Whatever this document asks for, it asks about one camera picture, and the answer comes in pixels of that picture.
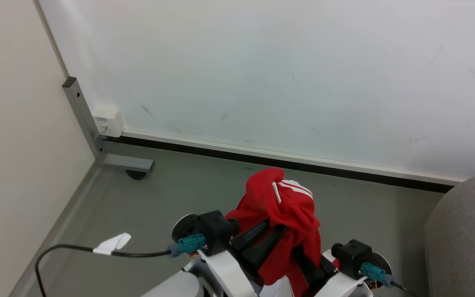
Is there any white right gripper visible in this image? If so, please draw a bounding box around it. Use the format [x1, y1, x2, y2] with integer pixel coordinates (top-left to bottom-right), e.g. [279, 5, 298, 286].
[299, 247, 375, 297]

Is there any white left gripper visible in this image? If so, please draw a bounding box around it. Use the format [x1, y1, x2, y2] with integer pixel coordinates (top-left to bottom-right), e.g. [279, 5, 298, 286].
[182, 221, 289, 297]

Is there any red clothing with white stripes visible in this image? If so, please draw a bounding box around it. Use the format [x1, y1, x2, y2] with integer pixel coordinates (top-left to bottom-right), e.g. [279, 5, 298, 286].
[225, 167, 339, 297]

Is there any white and black skirting strip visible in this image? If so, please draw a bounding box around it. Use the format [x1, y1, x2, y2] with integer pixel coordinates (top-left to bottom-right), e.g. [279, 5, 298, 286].
[99, 129, 467, 194]

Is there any white tape tag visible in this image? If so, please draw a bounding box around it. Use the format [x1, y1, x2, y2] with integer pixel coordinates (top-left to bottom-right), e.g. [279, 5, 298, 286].
[93, 233, 132, 256]

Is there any grey fabric sofa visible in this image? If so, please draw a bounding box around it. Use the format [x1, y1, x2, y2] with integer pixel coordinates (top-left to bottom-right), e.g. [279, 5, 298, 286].
[424, 173, 475, 297]

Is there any teal right cable connector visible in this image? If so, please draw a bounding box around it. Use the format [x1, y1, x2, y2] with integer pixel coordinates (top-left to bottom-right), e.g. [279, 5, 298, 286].
[360, 262, 395, 288]

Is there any teal cable connector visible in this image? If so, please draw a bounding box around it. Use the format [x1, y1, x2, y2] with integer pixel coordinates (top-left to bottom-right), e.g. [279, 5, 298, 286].
[167, 233, 207, 258]
[360, 262, 395, 288]

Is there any teal left cable connector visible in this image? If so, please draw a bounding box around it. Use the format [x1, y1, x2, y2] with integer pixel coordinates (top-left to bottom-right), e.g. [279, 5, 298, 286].
[167, 233, 207, 258]

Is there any thin black right cable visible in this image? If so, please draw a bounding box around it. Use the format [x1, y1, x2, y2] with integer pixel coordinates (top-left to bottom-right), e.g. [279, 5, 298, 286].
[391, 280, 423, 297]

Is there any white wall box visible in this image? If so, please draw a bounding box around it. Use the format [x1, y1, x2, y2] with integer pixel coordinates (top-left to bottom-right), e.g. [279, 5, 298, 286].
[92, 106, 125, 138]

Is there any grey metal frame post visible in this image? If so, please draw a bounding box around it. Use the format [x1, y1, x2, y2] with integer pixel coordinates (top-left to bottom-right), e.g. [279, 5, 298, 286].
[62, 76, 155, 173]

